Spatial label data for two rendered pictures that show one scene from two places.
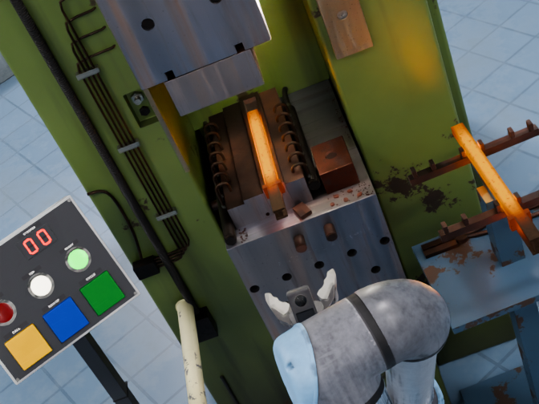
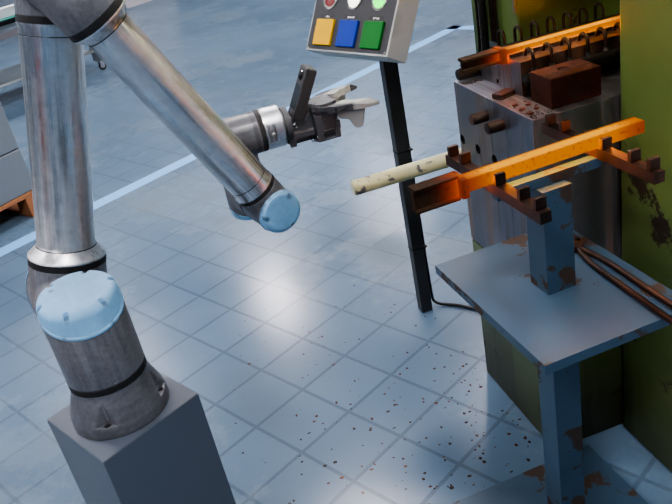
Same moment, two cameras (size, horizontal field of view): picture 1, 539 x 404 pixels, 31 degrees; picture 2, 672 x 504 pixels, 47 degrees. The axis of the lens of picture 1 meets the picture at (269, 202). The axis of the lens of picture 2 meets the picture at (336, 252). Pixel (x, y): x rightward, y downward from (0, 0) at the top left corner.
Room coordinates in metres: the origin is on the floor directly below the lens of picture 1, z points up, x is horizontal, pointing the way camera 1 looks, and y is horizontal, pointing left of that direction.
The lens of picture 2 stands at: (0.84, -1.50, 1.50)
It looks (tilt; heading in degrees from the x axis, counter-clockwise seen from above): 28 degrees down; 72
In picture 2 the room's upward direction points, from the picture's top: 12 degrees counter-clockwise
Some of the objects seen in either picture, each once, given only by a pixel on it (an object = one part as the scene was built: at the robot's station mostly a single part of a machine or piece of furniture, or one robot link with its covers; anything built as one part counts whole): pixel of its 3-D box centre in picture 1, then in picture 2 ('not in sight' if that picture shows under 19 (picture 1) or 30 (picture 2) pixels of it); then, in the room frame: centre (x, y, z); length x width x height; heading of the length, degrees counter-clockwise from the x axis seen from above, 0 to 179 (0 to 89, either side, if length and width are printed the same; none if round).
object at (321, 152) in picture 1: (334, 164); (565, 83); (1.85, -0.18, 0.95); 0.12 x 0.09 x 0.07; 174
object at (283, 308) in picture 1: (279, 311); (341, 100); (1.44, 0.08, 0.97); 0.09 x 0.03 x 0.06; 30
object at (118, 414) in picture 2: not in sight; (113, 386); (0.77, -0.18, 0.65); 0.19 x 0.19 x 0.10
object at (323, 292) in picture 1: (332, 292); (357, 113); (1.43, -0.04, 0.98); 0.09 x 0.03 x 0.06; 138
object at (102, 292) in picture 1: (102, 292); (373, 35); (1.70, 0.43, 1.01); 0.07 x 0.05 x 0.07; 109
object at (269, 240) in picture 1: (306, 216); (599, 155); (2.02, -0.08, 0.69); 0.56 x 0.38 x 0.45; 174
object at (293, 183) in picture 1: (256, 153); (579, 46); (2.02, -0.02, 0.96); 0.42 x 0.20 x 0.09; 174
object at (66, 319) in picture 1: (66, 319); (348, 33); (1.67, 0.53, 1.01); 0.07 x 0.05 x 0.07; 109
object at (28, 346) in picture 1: (28, 346); (324, 32); (1.64, 0.62, 1.01); 0.07 x 0.05 x 0.07; 109
